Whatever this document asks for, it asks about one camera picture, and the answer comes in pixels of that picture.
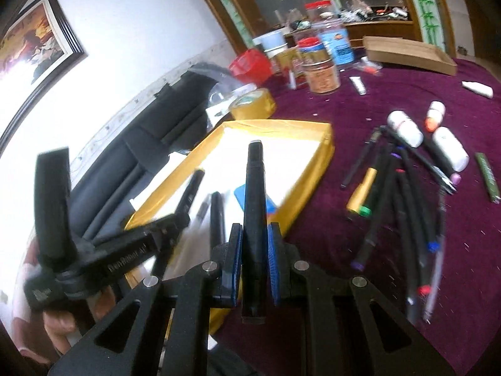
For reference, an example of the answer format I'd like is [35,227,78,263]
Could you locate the thin black marker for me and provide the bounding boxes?
[177,168,206,218]

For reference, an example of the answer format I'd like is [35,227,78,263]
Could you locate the red plastic basket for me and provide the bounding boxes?
[229,50,273,86]

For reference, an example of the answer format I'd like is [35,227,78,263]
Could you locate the cardboard tray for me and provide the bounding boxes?
[362,36,458,76]

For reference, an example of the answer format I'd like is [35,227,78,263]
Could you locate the person's left hand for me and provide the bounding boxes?
[41,282,118,359]

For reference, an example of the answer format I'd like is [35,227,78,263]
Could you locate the green stick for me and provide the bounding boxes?
[475,152,501,204]

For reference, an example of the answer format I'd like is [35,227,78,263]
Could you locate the clear jar orange contents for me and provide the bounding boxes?
[298,37,341,95]

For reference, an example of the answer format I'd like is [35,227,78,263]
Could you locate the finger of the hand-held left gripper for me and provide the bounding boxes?
[154,204,192,243]

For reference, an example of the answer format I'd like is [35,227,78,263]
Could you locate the gold marker green cap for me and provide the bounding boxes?
[346,166,380,218]

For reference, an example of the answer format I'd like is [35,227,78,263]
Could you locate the small white pill bottle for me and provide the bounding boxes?
[387,110,424,149]

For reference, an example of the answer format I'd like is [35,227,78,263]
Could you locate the yellow tape roll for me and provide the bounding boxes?
[228,89,276,121]

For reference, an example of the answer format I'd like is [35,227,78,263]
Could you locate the blue flat block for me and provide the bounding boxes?
[233,186,280,220]

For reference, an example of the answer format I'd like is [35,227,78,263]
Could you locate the bamboo painted panel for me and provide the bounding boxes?
[401,0,447,51]

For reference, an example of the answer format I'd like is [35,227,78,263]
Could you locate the white spray bottle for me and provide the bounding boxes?
[462,81,494,98]

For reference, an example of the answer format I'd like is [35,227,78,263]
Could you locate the framed wall picture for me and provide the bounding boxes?
[0,0,87,149]

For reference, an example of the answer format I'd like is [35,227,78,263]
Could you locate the white plastic tub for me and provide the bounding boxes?
[252,30,286,53]

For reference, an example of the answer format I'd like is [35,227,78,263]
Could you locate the clear jar red lid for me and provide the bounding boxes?
[304,2,333,24]

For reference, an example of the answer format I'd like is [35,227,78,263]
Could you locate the white pill bottle green label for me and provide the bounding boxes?
[431,126,469,172]

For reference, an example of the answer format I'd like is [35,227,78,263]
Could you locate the white paper sheet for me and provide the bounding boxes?
[129,151,189,208]

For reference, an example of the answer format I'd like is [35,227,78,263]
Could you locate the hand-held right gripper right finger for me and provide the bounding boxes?
[268,223,457,376]

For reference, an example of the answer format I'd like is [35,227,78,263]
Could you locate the black bag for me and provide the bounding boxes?
[66,63,228,251]

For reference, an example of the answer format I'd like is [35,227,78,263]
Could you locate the small white tube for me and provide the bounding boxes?
[349,76,369,95]

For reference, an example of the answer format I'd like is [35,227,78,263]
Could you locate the pile of black markers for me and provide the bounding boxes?
[340,125,462,324]

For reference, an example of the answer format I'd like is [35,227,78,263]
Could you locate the purple velvet tablecloth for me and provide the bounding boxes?
[213,57,501,376]

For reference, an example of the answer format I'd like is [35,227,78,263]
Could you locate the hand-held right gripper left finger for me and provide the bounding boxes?
[47,223,243,376]

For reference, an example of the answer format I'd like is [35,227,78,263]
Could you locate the black marker grey end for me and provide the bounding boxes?
[240,141,269,326]

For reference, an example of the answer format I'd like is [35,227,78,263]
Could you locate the white bottle orange cap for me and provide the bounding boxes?
[425,101,447,133]

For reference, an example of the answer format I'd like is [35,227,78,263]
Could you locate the yellow shallow box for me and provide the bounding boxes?
[124,119,335,335]

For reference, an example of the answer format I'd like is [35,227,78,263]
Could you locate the small orange white object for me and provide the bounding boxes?
[360,57,382,75]

